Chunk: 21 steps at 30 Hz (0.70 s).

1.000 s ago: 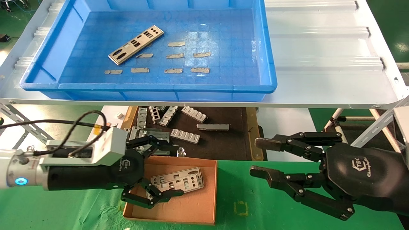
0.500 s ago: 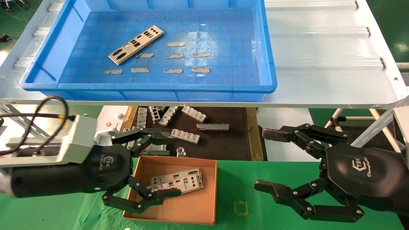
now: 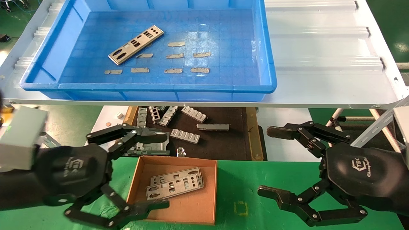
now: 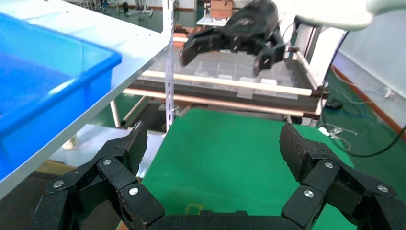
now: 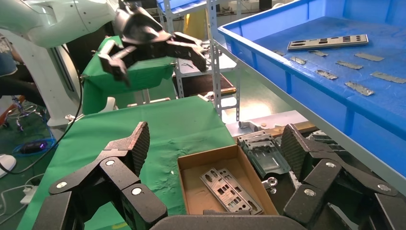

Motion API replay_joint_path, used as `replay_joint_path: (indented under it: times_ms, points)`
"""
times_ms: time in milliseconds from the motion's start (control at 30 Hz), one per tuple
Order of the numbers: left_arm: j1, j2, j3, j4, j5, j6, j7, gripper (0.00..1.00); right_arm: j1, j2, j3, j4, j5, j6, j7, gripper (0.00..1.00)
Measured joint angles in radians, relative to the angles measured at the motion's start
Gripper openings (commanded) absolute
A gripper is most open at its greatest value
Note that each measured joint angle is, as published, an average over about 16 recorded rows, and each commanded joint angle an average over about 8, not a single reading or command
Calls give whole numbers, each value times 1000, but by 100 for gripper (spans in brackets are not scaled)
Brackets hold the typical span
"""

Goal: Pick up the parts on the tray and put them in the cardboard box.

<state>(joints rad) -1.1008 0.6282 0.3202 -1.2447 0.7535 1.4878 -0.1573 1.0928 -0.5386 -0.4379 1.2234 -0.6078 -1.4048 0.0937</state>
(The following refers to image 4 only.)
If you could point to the black floor device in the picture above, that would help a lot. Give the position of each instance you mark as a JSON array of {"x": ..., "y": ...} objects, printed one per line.
[{"x": 334, "y": 104}]

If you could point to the low white table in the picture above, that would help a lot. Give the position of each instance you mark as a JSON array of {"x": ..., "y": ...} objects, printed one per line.
[{"x": 95, "y": 139}]

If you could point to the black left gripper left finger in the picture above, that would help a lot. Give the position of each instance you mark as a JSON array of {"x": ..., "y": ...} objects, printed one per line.
[{"x": 104, "y": 177}]

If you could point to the white background table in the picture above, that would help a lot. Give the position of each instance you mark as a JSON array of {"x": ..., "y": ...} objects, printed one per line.
[{"x": 206, "y": 21}]

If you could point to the sealed brown carton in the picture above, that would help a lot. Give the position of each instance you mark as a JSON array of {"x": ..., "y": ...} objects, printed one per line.
[{"x": 220, "y": 11}]

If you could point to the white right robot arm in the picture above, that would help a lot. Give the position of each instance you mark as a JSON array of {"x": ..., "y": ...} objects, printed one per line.
[{"x": 333, "y": 16}]

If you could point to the green cloth mat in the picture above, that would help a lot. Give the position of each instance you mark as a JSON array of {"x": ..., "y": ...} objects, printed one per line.
[{"x": 222, "y": 152}]

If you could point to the perforated metal angle strut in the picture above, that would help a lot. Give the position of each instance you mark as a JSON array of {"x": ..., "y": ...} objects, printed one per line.
[{"x": 169, "y": 79}]

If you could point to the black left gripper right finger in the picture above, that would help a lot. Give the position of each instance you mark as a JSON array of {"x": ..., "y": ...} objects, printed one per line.
[{"x": 333, "y": 181}]

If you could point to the blue plastic tray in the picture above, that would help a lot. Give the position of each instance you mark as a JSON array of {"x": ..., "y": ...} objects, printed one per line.
[{"x": 38, "y": 79}]

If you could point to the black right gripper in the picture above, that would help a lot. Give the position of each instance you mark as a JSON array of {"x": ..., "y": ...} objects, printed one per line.
[{"x": 253, "y": 25}]

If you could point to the pipe frame rack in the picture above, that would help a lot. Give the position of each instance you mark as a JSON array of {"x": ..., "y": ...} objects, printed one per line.
[{"x": 222, "y": 83}]

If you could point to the clear plastic organizer box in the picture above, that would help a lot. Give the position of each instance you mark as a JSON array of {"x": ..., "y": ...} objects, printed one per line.
[{"x": 222, "y": 68}]

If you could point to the white metal shelf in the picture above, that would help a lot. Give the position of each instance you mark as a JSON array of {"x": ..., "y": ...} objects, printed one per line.
[{"x": 127, "y": 41}]

